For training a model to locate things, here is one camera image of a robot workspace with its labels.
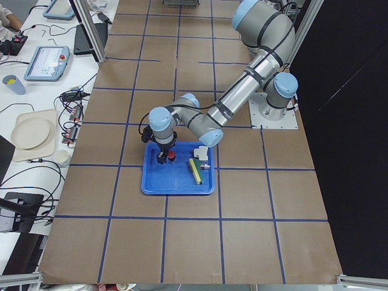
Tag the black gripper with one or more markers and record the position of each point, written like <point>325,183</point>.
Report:
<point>164,148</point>

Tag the red emergency stop button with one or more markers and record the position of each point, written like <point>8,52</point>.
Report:
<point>171,156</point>

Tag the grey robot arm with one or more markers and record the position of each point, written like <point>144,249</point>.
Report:
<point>271,35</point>

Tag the blue plastic tray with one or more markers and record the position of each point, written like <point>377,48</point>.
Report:
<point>176,178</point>

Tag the green yellow sponge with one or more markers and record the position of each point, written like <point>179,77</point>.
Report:
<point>195,166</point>

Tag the white circuit breaker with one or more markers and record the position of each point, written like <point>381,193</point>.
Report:
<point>201,153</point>

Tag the white paper cup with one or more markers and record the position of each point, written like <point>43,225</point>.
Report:
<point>62,158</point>

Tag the beige tray with plates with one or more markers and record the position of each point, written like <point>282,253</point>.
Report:
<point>34,135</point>

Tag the blue teach pendant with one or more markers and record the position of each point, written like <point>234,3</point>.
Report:
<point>48,63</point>
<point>59,9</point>

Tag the black power adapter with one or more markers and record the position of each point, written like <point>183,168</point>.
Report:
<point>104,18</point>

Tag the blue cup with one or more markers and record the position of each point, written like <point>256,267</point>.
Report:
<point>13,83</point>

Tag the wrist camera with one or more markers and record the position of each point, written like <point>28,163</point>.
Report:
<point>147,135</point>

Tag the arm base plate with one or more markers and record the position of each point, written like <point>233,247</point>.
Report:
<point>263,116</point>

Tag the aluminium frame post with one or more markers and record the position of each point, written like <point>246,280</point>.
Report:
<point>88,27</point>

